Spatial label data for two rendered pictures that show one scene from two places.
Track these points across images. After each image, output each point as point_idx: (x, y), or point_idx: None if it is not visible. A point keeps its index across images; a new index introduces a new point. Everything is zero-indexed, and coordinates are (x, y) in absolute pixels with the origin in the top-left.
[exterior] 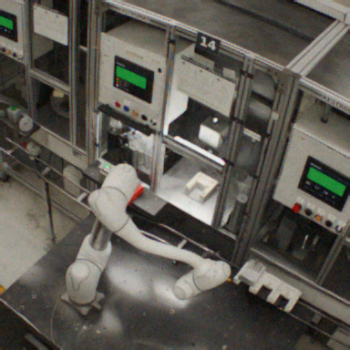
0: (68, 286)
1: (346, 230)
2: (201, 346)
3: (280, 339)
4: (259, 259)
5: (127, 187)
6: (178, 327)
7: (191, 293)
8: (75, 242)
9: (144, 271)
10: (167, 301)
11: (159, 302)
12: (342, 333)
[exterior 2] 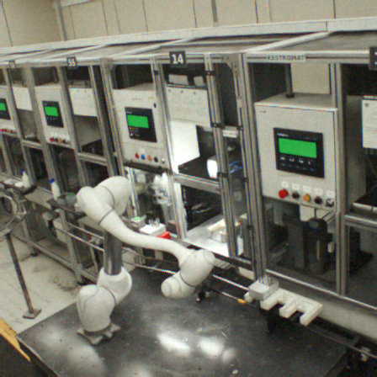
0: (77, 310)
1: (341, 203)
2: (209, 371)
3: (305, 365)
4: (281, 286)
5: (114, 186)
6: (187, 353)
7: (178, 288)
8: None
9: (167, 308)
10: (182, 331)
11: (173, 331)
12: None
